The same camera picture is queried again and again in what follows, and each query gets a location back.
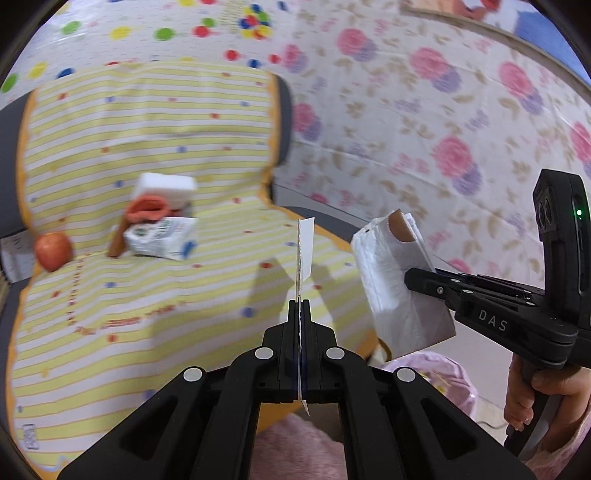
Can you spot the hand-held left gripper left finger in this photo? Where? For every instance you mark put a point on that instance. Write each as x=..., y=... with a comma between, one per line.
x=288, y=332

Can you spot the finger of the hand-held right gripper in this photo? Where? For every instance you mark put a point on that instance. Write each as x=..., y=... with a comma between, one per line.
x=434, y=284

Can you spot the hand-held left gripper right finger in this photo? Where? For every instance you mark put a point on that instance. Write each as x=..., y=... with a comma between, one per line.
x=311, y=332

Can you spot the white paper bag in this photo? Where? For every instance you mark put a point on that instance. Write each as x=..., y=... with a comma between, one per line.
x=392, y=286

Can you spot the white paper card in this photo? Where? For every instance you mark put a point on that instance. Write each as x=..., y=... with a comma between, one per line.
x=304, y=249

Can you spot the person's right forearm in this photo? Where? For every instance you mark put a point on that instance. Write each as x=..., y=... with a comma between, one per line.
x=568, y=452

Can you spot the person's right hand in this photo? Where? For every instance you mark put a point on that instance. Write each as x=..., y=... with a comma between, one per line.
x=519, y=397

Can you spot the brown cardboard piece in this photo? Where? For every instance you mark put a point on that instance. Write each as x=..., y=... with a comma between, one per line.
x=400, y=228

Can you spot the pink fluffy clothing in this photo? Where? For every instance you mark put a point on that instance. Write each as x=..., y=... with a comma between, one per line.
x=295, y=452

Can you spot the yellow striped plastic mat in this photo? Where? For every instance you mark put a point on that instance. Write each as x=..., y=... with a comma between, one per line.
x=138, y=346

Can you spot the white drink carton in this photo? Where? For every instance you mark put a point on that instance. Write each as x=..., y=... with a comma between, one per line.
x=161, y=240

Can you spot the white foam block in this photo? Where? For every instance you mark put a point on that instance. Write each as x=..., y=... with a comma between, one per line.
x=166, y=187

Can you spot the orange-red toy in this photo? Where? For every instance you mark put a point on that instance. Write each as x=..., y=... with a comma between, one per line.
x=143, y=210

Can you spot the brown stick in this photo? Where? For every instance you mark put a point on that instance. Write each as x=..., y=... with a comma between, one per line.
x=116, y=244

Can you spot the grey office chair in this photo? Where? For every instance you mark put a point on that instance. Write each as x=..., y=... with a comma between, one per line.
x=284, y=120

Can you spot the red apple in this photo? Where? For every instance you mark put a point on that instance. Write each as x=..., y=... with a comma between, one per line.
x=53, y=251

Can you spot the balloon print plastic sheet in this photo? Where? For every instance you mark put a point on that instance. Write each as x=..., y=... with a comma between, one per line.
x=138, y=23

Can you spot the floral print wall sheet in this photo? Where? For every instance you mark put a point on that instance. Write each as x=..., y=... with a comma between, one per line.
x=415, y=115

